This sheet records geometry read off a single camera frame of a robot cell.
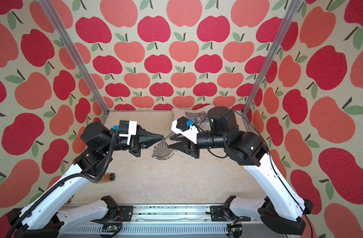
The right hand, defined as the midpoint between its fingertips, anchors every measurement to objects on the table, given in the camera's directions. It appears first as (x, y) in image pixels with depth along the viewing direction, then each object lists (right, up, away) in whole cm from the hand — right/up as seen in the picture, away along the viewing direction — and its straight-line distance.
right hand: (176, 138), depth 51 cm
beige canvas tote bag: (+15, +11, +59) cm, 61 cm away
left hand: (-4, 0, -4) cm, 6 cm away
